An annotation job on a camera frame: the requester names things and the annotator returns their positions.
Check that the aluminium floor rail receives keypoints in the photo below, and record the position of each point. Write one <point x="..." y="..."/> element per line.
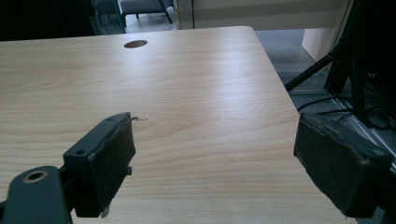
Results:
<point x="376" y="133"/>

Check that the grey chair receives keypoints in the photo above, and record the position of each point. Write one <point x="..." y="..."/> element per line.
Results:
<point x="140" y="5"/>

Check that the black tripod stand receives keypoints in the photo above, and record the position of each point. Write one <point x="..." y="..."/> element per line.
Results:
<point x="355" y="62"/>

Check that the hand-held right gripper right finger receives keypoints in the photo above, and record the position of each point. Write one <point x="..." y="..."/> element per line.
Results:
<point x="339" y="165"/>

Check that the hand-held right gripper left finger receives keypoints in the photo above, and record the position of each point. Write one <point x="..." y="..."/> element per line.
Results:
<point x="102" y="161"/>

